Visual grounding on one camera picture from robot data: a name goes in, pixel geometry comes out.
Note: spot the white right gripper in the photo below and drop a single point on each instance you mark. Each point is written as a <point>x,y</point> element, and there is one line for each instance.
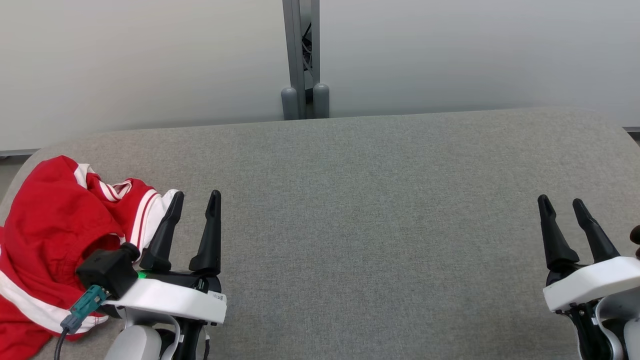
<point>590,282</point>

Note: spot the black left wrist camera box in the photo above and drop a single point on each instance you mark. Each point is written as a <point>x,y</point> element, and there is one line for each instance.
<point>107,270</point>

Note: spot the grey metal partition post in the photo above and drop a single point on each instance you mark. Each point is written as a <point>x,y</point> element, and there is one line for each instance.
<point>297,50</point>

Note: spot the red white basketball shorts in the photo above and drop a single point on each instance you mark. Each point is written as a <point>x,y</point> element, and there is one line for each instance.
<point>45,225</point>

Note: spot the grey cylindrical post foot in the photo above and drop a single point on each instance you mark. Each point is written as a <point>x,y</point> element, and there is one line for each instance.
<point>321,102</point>
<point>289,105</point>

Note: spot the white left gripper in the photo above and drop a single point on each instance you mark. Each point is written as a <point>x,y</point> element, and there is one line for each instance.
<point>170,300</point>

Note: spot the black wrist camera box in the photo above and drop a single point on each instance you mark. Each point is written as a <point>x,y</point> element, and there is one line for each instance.
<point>107,270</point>
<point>636,240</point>

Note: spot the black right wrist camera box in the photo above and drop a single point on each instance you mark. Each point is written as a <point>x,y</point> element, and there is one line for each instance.
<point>636,240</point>

